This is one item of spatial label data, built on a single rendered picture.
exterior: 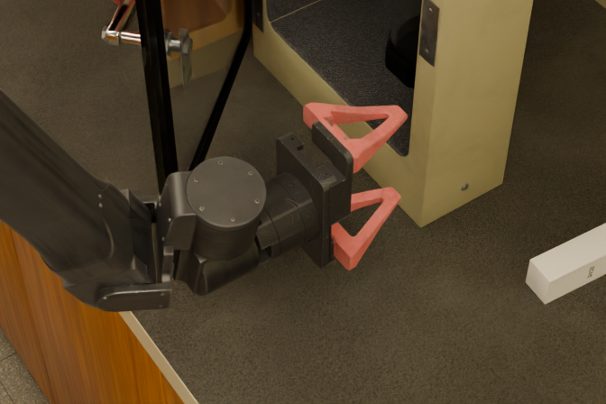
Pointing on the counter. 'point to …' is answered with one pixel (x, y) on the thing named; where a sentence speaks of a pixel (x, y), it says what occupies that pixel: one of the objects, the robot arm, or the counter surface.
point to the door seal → (166, 59)
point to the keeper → (429, 25)
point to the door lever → (113, 33)
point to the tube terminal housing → (444, 80)
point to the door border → (159, 66)
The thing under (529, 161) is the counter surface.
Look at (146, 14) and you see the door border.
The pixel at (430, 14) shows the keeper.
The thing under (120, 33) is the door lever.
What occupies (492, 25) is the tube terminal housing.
